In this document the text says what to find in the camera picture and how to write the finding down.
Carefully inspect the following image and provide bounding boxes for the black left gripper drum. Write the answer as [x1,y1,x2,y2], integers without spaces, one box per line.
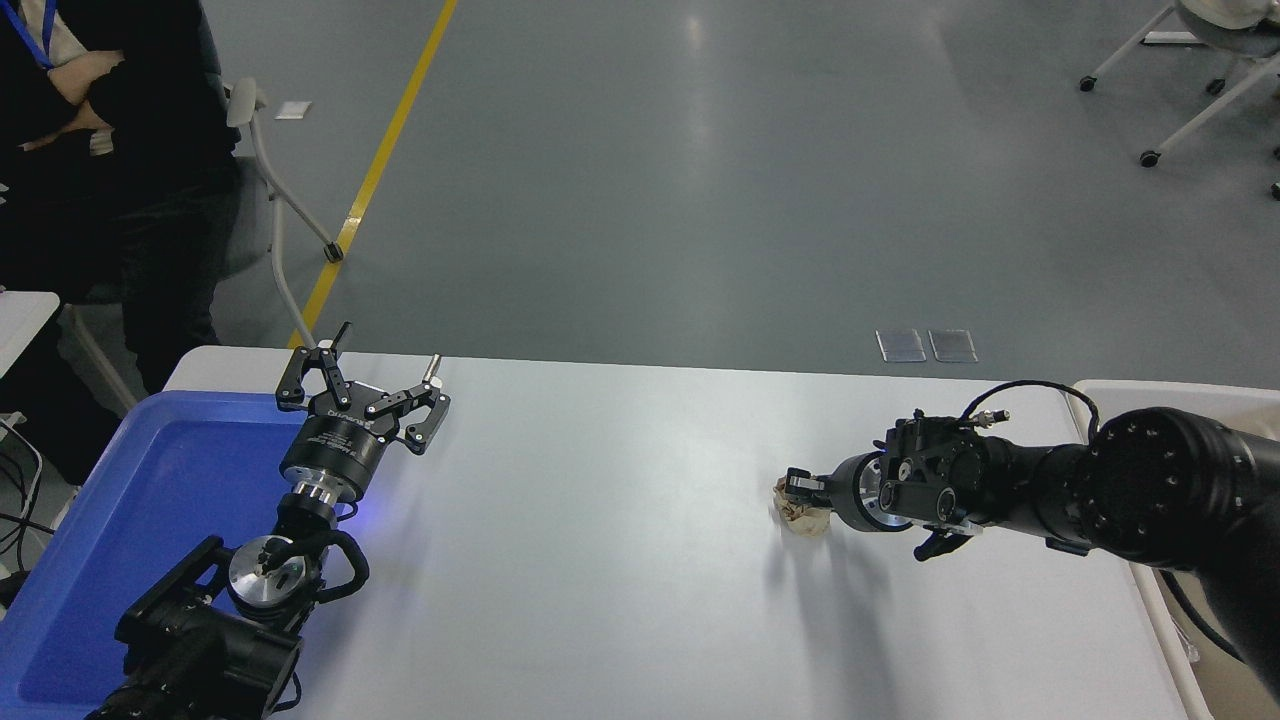
[279,398,399,499]

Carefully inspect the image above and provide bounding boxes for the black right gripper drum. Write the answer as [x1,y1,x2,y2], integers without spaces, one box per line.
[827,451,885,533]

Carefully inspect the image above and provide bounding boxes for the tan paper ball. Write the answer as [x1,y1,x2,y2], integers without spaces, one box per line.
[772,477,832,540]

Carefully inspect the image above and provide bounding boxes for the person's hand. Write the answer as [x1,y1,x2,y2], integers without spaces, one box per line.
[44,51,127,107]
[18,100,113,154]

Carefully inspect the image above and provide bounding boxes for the blue plastic tray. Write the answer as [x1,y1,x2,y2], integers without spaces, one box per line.
[0,389,333,707]

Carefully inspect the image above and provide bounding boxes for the yellow floor line tape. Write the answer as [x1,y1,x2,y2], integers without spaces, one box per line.
[287,0,462,349]

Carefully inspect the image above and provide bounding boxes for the person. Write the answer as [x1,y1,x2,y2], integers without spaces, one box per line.
[0,0,243,397]

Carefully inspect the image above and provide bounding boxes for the small white side table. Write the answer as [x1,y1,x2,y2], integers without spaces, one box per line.
[0,289,62,380]

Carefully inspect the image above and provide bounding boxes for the large pale bin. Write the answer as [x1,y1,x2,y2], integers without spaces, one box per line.
[1071,379,1280,720]

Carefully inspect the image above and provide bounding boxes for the white-legged chair with castors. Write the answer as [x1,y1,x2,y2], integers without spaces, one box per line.
[1078,0,1280,201]

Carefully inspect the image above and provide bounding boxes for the grey chair with white frame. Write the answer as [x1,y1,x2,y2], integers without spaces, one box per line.
[60,0,348,413]

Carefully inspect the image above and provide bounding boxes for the black cables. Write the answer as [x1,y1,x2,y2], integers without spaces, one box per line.
[0,412,53,586]

